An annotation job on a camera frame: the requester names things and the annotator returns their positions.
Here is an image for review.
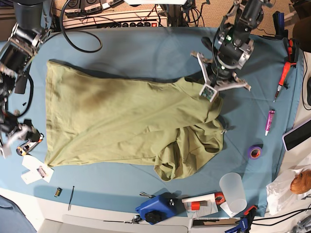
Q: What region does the red tape roll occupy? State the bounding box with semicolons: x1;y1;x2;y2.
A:
214;192;225;205

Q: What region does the blue black clamp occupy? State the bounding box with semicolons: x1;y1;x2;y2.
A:
225;205;258;233

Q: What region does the small green battery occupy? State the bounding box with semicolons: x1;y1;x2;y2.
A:
54;187;62;197

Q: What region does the blue plastic device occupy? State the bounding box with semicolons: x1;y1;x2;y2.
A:
135;192;177;225

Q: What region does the translucent plastic cup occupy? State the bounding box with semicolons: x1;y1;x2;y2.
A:
219;172;247;213

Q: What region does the orange black tool set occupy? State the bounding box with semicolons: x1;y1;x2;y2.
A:
288;38;299;67

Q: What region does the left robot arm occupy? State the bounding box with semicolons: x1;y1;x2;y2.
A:
191;0;273;102

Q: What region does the purple glue tube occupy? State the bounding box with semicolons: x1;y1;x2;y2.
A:
265;110;275;136

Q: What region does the brown round object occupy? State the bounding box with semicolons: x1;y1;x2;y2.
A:
290;170;311;194

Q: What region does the orange grey utility knife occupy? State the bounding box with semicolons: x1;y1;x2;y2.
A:
16;133;44;156

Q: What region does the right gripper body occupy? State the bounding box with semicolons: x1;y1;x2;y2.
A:
0;70;40;158

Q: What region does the white power strip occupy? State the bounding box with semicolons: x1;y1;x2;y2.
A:
63;9;168;29

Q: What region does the purple tape roll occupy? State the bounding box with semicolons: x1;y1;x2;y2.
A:
247;144;263;160

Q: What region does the orange screwdriver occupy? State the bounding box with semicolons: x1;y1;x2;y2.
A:
273;62;291;102

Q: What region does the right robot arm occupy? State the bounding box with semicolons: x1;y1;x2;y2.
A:
0;0;53;158

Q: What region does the white plastic bag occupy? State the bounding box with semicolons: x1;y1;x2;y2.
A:
266;166;311;216

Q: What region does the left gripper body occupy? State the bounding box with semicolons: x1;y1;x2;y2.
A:
190;36;254;102

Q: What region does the smartphone in lilac case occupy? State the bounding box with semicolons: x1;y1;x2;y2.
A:
282;124;311;151

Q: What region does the olive green t-shirt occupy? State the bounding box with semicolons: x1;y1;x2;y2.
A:
45;61;224;182

